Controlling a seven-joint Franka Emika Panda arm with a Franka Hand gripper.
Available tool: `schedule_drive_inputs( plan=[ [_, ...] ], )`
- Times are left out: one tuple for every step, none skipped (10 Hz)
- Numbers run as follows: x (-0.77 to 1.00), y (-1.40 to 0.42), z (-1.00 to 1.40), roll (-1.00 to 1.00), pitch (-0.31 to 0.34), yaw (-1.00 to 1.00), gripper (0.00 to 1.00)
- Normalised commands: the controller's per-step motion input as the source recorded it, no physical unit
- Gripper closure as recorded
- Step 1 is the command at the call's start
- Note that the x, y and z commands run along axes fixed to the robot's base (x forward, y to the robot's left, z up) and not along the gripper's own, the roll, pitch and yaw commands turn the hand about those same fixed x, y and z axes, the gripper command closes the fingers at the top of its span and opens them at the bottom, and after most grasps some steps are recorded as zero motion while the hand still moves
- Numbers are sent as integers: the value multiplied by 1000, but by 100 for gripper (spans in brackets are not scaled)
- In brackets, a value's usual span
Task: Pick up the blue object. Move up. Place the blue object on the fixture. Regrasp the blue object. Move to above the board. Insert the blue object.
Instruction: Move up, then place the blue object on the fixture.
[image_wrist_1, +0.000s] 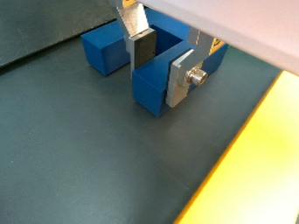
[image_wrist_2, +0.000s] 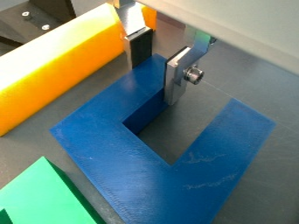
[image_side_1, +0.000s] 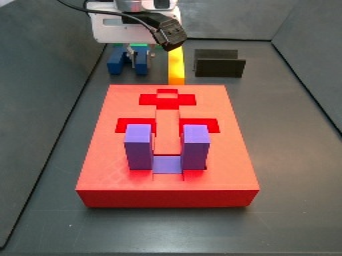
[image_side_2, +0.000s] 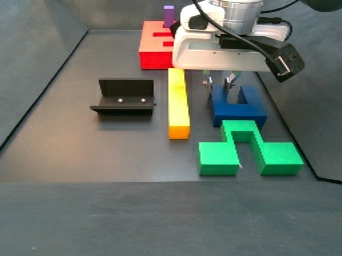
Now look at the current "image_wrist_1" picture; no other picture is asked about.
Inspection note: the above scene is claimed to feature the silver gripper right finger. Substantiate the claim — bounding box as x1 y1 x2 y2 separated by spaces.
166 27 227 108

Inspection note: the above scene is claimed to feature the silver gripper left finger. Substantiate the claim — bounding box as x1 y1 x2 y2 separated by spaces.
108 0 156 71

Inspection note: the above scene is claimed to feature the blue U-shaped block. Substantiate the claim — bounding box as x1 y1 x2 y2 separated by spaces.
80 7 230 118

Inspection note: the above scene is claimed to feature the yellow long bar block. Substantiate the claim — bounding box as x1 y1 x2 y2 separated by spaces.
174 71 299 224

